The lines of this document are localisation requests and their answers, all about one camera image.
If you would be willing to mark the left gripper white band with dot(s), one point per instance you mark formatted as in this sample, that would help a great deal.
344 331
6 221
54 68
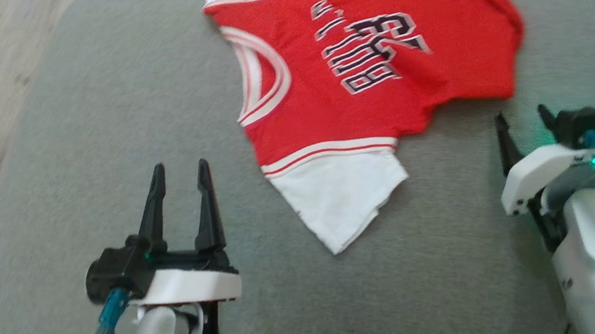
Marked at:
193 282

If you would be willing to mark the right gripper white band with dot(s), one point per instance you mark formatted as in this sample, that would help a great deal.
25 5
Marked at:
533 173

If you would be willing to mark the red basketball jersey white sleeves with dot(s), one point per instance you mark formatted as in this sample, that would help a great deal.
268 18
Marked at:
336 112

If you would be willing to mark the large grey sofa seat cushion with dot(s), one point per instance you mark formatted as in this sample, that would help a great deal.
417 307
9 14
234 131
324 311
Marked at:
102 127

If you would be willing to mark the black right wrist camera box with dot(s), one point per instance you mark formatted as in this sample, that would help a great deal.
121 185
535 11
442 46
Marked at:
578 124

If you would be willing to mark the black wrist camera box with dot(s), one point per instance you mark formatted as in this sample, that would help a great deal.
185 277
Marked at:
578 124
116 269

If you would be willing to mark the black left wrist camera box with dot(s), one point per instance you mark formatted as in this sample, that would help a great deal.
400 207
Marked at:
116 269

